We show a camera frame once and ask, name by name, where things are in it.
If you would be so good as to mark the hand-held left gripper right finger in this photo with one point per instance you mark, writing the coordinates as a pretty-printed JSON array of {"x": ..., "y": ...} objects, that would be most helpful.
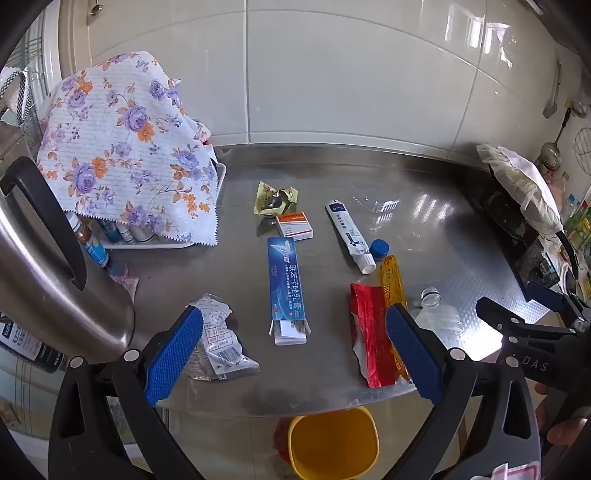
[{"x": 411, "y": 355}]

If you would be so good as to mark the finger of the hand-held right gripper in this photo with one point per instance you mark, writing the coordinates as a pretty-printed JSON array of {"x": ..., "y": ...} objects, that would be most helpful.
[
  {"x": 498, "y": 314},
  {"x": 549, "y": 293}
]

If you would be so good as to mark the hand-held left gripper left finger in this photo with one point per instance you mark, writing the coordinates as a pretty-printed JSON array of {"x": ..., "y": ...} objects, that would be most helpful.
[{"x": 173, "y": 355}]

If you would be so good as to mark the yellow trash bin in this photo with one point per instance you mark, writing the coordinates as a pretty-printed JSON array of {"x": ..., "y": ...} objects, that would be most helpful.
[{"x": 332, "y": 438}]

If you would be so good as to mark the white tube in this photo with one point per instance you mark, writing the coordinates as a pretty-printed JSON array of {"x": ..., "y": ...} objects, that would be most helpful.
[{"x": 346, "y": 226}]

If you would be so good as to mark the orange white medicine box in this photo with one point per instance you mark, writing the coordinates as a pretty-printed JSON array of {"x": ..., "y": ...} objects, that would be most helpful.
[{"x": 295, "y": 227}]

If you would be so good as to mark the person's right hand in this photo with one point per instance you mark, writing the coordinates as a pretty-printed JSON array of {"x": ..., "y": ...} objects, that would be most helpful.
[{"x": 565, "y": 429}]

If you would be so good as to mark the black gas stove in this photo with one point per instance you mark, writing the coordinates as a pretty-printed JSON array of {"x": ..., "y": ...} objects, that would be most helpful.
[{"x": 521, "y": 267}]

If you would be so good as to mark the clear plastic bottle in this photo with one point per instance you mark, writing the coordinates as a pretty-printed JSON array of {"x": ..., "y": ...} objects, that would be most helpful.
[{"x": 438, "y": 318}]

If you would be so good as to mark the red wrapper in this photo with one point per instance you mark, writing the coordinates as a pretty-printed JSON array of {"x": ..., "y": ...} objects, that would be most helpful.
[{"x": 369, "y": 323}]

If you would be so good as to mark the crumpled silver wrapper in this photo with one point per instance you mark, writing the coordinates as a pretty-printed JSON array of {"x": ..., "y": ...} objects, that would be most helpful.
[{"x": 221, "y": 332}]

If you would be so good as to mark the orange sachet stick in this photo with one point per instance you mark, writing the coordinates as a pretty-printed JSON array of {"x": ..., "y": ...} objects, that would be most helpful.
[{"x": 392, "y": 281}]

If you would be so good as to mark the pink cloth piece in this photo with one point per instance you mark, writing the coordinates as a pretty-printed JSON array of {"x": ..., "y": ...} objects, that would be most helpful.
[{"x": 125, "y": 284}]

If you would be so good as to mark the black wok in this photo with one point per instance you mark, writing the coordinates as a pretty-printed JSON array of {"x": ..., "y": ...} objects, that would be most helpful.
[{"x": 503, "y": 203}]

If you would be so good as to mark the blue bottle cap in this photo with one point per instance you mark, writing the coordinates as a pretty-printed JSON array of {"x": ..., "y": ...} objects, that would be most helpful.
[{"x": 379, "y": 249}]

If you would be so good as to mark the white plastic tray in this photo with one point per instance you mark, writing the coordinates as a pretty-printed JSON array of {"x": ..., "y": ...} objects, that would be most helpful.
[{"x": 152, "y": 245}]

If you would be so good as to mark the white plastic bag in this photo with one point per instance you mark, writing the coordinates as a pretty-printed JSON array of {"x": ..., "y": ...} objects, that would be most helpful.
[{"x": 521, "y": 180}]

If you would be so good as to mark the blue label bottle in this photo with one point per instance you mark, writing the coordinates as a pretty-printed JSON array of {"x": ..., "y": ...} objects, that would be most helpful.
[{"x": 94, "y": 251}]

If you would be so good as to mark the small white bottle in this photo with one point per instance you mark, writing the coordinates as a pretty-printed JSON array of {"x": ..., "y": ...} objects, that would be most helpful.
[{"x": 125, "y": 233}]

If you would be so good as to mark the blue toothpaste box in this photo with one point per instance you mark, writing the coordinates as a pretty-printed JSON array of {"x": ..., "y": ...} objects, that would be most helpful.
[{"x": 284, "y": 281}]

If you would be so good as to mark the red plastic bag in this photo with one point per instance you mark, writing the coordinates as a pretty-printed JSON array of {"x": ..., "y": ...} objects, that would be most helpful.
[{"x": 281, "y": 443}]

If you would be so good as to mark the metal skimmer ladle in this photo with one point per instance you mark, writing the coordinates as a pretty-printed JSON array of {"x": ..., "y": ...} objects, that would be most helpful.
[{"x": 549, "y": 152}]

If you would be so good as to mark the stainless steel kettle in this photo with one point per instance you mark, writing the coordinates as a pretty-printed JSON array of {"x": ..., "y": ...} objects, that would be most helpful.
[{"x": 46, "y": 286}]

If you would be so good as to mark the black white label bottle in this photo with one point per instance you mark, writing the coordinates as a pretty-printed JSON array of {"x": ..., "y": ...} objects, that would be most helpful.
[{"x": 27, "y": 346}]

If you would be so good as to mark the yellow green snack wrapper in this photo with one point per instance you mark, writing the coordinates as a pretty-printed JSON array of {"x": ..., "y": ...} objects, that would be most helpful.
[{"x": 270, "y": 198}]

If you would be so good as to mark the metal spatula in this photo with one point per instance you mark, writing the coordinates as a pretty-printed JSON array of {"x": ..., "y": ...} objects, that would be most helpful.
[{"x": 551, "y": 101}]

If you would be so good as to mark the floral cloth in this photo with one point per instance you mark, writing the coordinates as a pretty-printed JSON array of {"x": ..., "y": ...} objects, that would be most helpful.
[{"x": 124, "y": 138}]

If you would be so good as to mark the checkered cloth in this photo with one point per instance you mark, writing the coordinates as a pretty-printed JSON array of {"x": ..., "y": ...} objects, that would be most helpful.
[{"x": 18, "y": 92}]

